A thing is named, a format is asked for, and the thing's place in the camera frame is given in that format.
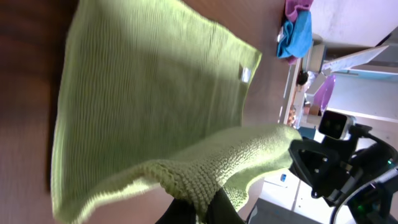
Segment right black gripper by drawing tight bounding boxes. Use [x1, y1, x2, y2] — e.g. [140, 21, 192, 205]
[289, 124, 372, 206]

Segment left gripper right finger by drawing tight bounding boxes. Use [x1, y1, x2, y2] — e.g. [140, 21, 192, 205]
[205, 188, 246, 224]

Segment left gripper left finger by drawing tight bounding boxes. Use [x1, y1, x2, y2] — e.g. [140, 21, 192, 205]
[155, 198, 197, 224]

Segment light green microfiber cloth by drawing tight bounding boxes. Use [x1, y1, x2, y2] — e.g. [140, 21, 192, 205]
[51, 0, 301, 223]

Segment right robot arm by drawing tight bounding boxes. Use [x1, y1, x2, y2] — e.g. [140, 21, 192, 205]
[289, 124, 397, 223]

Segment crumpled blue cloth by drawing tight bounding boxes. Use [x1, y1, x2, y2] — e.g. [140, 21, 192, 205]
[277, 11, 312, 58]

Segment crumpled purple cloth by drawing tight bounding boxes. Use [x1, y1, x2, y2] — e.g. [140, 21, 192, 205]
[285, 0, 313, 65]

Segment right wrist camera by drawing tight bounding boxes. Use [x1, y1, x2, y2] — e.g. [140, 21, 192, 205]
[318, 110, 356, 140]

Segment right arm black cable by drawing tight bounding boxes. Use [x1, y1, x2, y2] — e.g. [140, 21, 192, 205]
[349, 124, 398, 159]

